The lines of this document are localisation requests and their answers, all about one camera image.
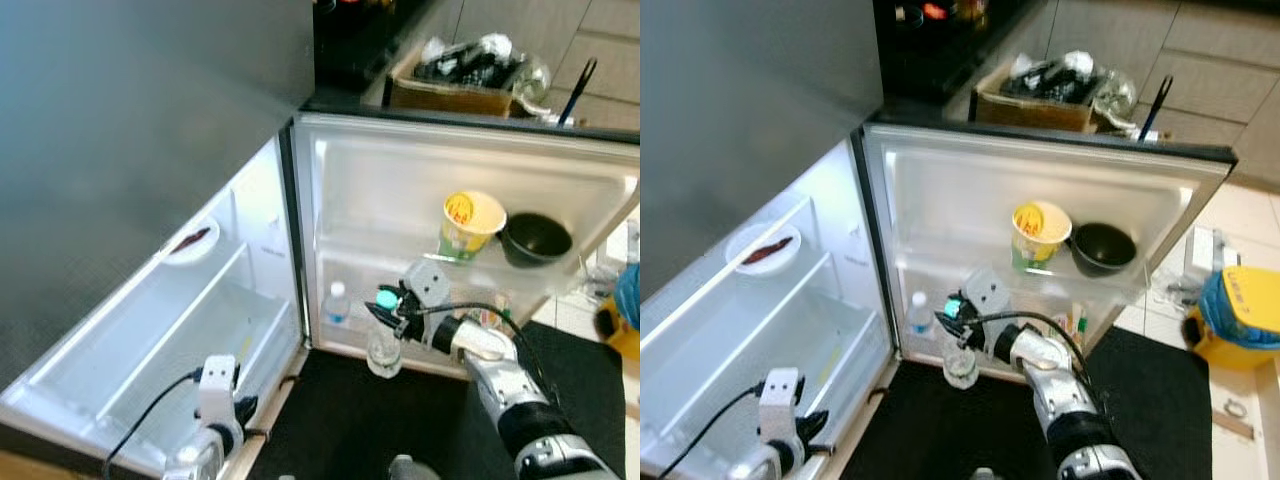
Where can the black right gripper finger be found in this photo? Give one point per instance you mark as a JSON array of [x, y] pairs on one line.
[[950, 326], [380, 318]]

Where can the grey robot leg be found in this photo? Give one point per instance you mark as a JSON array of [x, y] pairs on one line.
[[982, 474], [400, 468]]

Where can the black bowl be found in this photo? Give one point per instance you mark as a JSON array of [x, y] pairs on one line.
[[535, 240], [1102, 250]]

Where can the small condiment packets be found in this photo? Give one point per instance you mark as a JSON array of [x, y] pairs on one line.
[[1075, 325], [497, 312]]

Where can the yellow bin blue bag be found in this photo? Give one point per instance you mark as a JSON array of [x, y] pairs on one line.
[[1240, 320], [625, 310]]

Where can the dark carpet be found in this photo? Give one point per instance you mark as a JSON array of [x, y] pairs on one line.
[[330, 420], [920, 430]]

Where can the dark red food piece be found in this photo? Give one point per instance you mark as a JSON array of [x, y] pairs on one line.
[[765, 250], [190, 240]]

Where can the clear glass jar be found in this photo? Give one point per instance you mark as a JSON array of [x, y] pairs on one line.
[[1115, 95], [533, 80]]

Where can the small white box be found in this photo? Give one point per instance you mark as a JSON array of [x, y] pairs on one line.
[[1203, 250]]

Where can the small water bottle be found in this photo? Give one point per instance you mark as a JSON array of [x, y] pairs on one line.
[[338, 305], [920, 315]]

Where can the open cardboard box black items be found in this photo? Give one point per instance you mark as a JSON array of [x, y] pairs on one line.
[[1035, 112], [455, 95]]

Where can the yellow instant noodle cup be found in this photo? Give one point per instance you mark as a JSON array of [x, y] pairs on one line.
[[470, 225], [1040, 235]]

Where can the black countertop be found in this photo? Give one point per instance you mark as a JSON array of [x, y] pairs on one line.
[[930, 50], [360, 40]]

